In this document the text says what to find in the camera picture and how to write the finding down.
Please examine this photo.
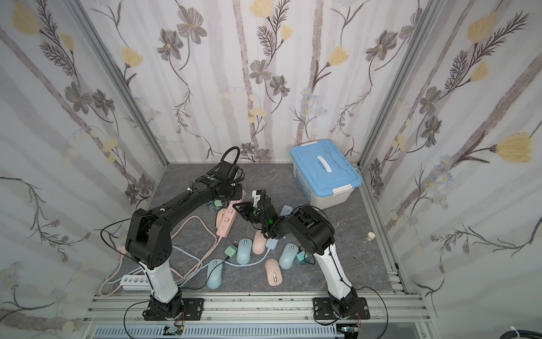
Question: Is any blue power strip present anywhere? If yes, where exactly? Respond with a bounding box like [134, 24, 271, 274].
[262, 205, 293, 251]

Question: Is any blue mouse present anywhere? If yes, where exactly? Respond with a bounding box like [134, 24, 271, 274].
[206, 258, 224, 290]
[279, 243, 299, 270]
[236, 238, 253, 266]

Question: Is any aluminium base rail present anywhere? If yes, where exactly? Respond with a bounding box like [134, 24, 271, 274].
[76, 290, 438, 338]

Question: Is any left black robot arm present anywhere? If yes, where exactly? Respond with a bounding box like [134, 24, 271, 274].
[125, 161, 244, 321]

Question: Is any pink power strip cable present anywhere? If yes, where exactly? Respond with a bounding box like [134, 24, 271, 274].
[98, 215, 225, 297]

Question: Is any blue mouse right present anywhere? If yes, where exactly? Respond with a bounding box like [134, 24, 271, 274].
[279, 243, 299, 270]

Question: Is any pink mouse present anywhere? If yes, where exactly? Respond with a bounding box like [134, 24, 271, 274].
[264, 258, 283, 286]
[252, 230, 267, 255]
[215, 208, 226, 229]

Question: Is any blue lid storage box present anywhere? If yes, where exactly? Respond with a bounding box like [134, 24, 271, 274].
[290, 139, 363, 210]

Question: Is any white power strip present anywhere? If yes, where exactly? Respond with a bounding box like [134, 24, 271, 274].
[119, 275, 151, 291]

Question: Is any blue mouse front left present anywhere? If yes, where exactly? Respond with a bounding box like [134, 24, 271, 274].
[206, 258, 224, 290]

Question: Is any pink power strip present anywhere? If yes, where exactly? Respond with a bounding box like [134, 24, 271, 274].
[216, 201, 237, 237]

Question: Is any pink mouse front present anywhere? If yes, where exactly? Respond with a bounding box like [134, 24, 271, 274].
[264, 258, 283, 286]

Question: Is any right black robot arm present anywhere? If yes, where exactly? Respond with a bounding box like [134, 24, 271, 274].
[233, 190, 358, 319]

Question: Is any blue mouse middle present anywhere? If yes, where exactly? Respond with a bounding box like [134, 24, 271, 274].
[236, 238, 253, 266]

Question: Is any light green loose charger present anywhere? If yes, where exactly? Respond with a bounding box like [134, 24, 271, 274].
[224, 244, 238, 258]

